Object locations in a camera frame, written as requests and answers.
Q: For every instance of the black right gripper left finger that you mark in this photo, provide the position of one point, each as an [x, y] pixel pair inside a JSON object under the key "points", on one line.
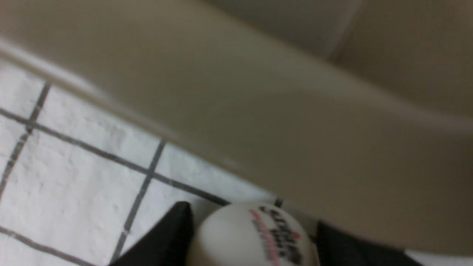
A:
{"points": [[167, 243]]}

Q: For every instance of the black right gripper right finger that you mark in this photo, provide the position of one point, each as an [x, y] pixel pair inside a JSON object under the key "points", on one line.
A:
{"points": [[336, 248]]}

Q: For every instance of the white ping-pong ball with logo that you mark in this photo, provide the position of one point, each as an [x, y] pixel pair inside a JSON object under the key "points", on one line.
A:
{"points": [[251, 234]]}

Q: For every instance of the white grid tablecloth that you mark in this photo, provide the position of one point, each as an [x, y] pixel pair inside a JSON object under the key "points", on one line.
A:
{"points": [[79, 186]]}

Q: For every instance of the olive plastic bin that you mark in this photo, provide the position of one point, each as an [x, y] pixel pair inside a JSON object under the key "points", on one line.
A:
{"points": [[359, 111]]}

